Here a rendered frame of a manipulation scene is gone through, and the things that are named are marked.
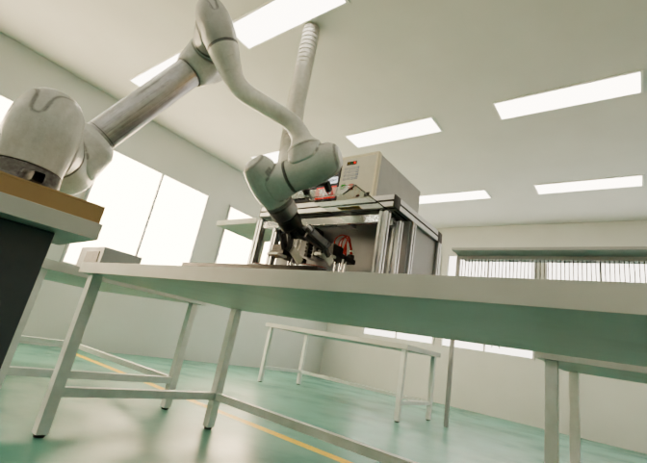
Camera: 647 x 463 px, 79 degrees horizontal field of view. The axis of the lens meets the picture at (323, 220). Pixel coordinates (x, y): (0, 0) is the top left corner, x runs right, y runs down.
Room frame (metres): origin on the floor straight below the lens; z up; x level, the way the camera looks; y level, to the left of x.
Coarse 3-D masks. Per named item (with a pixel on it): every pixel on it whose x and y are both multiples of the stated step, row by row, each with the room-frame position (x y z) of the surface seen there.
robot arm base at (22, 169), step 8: (0, 160) 0.84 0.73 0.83; (8, 160) 0.84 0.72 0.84; (16, 160) 0.85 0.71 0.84; (0, 168) 0.84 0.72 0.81; (8, 168) 0.84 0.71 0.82; (16, 168) 0.85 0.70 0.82; (24, 168) 0.85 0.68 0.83; (32, 168) 0.87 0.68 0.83; (40, 168) 0.88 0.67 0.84; (24, 176) 0.85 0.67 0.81; (32, 176) 0.83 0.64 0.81; (40, 176) 0.88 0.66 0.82; (48, 176) 0.90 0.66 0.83; (56, 176) 0.92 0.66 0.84; (40, 184) 0.85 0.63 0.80; (48, 184) 0.90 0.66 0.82; (56, 184) 0.93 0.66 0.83
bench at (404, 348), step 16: (304, 336) 6.17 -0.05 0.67; (320, 336) 5.51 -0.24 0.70; (336, 336) 4.80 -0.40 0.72; (352, 336) 4.65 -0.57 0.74; (304, 352) 6.14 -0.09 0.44; (416, 352) 4.67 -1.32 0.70; (432, 352) 4.71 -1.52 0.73; (272, 368) 5.69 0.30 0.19; (400, 368) 4.29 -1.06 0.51; (432, 368) 4.86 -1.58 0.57; (352, 384) 5.55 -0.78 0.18; (400, 384) 4.27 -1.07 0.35; (432, 384) 4.86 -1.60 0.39; (400, 400) 4.26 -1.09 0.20; (416, 400) 4.64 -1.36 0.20; (400, 416) 4.29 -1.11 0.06
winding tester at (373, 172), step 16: (352, 160) 1.45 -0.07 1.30; (368, 160) 1.40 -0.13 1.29; (384, 160) 1.40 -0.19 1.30; (352, 176) 1.44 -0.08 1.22; (368, 176) 1.39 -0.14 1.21; (384, 176) 1.42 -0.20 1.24; (400, 176) 1.51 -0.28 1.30; (368, 192) 1.38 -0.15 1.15; (384, 192) 1.43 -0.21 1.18; (400, 192) 1.52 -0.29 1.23; (416, 192) 1.63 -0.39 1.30; (416, 208) 1.65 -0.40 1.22
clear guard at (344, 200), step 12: (300, 192) 1.28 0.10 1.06; (312, 192) 1.23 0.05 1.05; (324, 192) 1.18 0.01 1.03; (336, 192) 1.13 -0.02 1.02; (348, 192) 1.20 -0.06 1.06; (360, 192) 1.18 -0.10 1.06; (324, 204) 1.36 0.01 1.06; (336, 204) 1.34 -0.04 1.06; (348, 204) 1.32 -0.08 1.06; (360, 204) 1.29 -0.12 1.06; (372, 204) 1.27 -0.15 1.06; (336, 216) 1.47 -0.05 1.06
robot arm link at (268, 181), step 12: (264, 156) 1.05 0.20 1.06; (252, 168) 1.05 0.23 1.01; (264, 168) 1.05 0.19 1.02; (276, 168) 1.06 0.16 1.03; (252, 180) 1.07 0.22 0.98; (264, 180) 1.06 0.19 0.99; (276, 180) 1.06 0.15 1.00; (252, 192) 1.11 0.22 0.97; (264, 192) 1.09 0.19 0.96; (276, 192) 1.08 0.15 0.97; (288, 192) 1.09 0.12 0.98; (264, 204) 1.13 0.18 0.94; (276, 204) 1.13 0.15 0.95
